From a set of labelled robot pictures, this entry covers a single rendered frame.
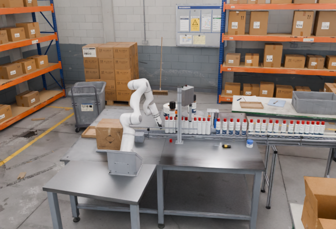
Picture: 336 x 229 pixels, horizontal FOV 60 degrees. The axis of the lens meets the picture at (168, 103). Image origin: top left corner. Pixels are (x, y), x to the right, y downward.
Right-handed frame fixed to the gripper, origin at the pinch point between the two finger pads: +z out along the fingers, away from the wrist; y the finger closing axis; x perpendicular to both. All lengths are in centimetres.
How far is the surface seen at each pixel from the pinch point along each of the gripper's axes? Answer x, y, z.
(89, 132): 89, 2, -21
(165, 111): -1.5, 46.2, -2.5
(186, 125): -30.5, -2.7, 5.6
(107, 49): 136, 316, -93
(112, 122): 41, -29, -34
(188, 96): -46, -13, -30
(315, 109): -197, 94, 78
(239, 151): -80, -30, 41
